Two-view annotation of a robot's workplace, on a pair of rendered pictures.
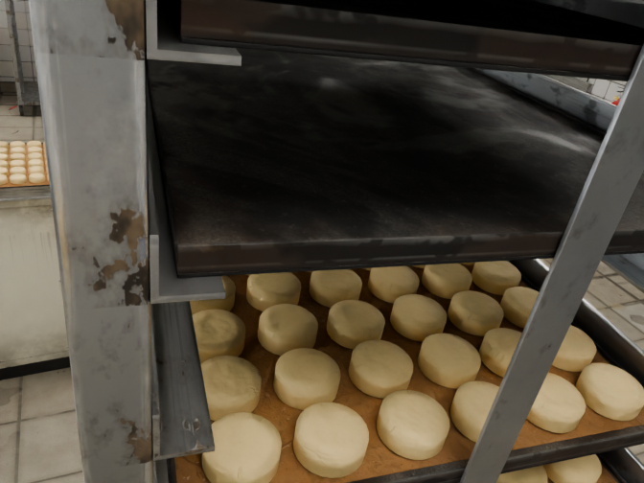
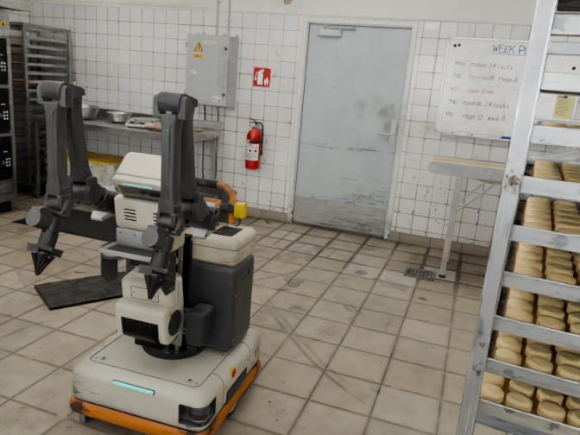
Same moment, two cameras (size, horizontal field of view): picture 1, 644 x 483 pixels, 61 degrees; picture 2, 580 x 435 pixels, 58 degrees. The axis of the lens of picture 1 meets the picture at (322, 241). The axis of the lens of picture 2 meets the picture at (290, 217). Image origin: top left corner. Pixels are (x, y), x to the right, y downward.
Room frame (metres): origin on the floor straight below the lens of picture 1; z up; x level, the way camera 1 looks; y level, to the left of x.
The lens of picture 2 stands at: (0.33, 1.23, 1.46)
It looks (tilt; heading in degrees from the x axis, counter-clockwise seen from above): 14 degrees down; 316
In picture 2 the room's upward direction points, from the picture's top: 5 degrees clockwise
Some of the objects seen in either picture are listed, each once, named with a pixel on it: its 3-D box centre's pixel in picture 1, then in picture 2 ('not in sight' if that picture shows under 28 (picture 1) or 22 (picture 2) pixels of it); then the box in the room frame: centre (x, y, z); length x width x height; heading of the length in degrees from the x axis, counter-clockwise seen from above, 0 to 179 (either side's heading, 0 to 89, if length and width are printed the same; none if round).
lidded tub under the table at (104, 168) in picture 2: not in sight; (113, 171); (5.78, -1.24, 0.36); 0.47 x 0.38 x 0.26; 118
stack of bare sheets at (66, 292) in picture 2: not in sight; (90, 288); (3.59, -0.08, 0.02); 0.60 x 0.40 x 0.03; 85
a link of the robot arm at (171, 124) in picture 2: not in sight; (170, 165); (1.79, 0.38, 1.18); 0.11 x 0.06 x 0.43; 31
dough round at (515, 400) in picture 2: not in sight; (519, 402); (0.68, 0.21, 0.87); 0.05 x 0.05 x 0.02
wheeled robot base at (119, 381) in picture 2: not in sight; (173, 368); (2.21, 0.09, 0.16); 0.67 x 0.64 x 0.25; 120
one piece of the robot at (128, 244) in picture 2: not in sight; (140, 260); (2.06, 0.34, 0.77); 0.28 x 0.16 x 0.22; 30
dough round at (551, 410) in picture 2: not in sight; (551, 412); (0.62, 0.19, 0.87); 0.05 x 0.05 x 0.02
